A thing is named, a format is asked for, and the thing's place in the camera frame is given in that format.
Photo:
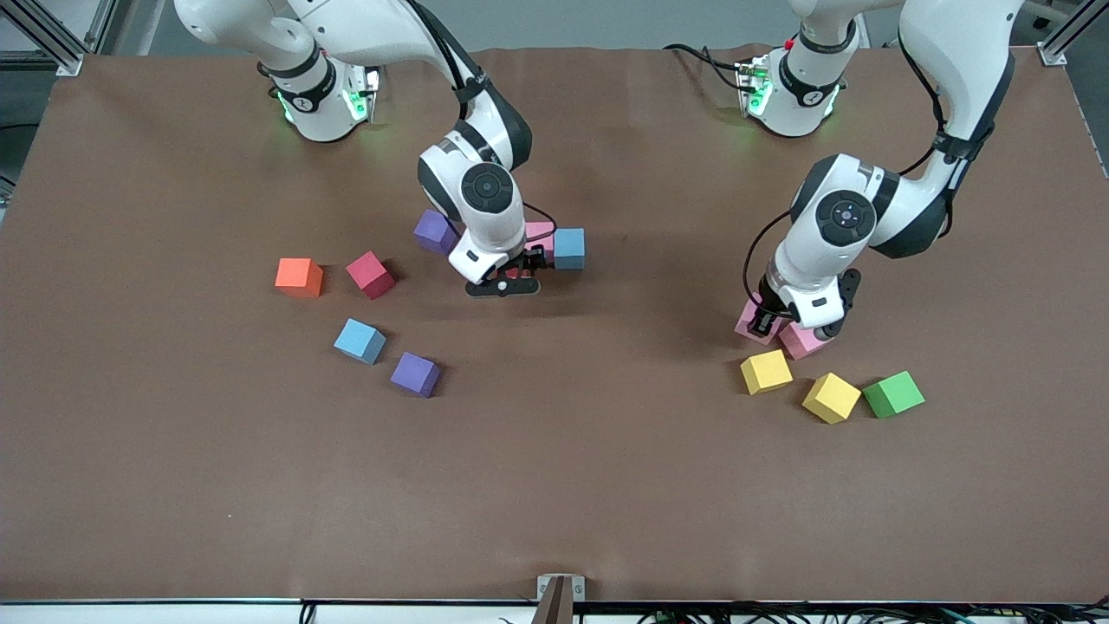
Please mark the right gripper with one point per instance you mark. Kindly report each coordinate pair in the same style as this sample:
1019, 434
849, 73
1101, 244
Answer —
535, 257

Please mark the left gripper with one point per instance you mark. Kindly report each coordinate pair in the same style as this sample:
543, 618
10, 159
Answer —
764, 320

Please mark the pink foam block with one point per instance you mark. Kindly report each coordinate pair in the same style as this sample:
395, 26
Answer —
801, 345
745, 328
539, 232

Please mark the red foam block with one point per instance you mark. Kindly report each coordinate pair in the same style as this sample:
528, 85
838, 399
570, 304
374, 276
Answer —
371, 275
511, 275

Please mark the blue foam block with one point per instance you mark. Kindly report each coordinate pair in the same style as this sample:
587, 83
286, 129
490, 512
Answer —
569, 249
359, 340

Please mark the purple foam block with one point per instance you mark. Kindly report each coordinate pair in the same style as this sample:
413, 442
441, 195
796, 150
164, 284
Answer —
415, 373
431, 232

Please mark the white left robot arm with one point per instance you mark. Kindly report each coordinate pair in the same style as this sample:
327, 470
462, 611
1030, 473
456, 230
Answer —
953, 69

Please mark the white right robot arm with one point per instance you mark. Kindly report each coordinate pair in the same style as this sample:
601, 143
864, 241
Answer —
485, 186

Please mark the yellow foam block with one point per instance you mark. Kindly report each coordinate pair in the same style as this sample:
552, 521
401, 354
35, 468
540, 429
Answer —
766, 371
832, 398

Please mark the green foam block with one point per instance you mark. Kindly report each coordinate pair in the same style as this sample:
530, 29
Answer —
893, 394

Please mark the brown table cover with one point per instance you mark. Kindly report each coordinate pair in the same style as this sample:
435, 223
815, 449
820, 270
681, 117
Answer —
554, 485

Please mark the orange foam block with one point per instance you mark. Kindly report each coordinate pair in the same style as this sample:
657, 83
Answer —
299, 277

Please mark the grey metal bracket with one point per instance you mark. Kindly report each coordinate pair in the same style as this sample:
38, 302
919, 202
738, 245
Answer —
560, 594

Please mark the aluminium frame post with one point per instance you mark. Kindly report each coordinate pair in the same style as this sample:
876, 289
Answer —
1053, 55
71, 62

